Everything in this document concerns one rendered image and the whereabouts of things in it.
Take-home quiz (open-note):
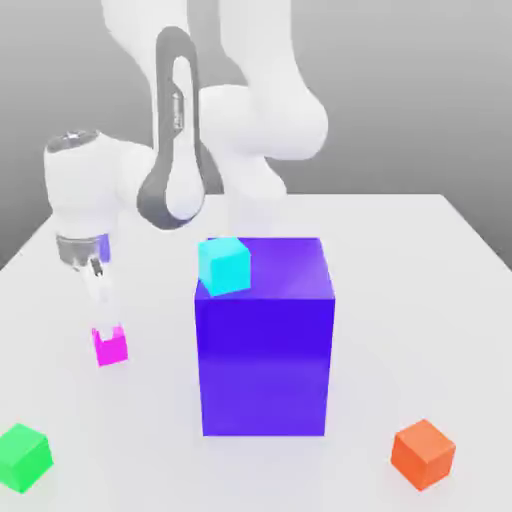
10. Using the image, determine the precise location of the small green cube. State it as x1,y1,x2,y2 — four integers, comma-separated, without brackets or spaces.
0,422,55,495

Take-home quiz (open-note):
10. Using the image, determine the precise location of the small magenta cube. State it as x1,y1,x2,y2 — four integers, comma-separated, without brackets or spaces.
91,325,130,368

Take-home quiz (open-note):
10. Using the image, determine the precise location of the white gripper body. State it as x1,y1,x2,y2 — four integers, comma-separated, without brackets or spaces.
80,266,117,326

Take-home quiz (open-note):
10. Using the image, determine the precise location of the large blue box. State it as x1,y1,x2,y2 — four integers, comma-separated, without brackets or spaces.
193,236,336,438

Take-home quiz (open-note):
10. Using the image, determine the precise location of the small cyan cube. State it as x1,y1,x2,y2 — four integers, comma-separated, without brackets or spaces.
197,236,252,298

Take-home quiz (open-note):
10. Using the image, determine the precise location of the small orange cube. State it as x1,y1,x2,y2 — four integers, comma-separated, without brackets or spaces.
390,418,457,492

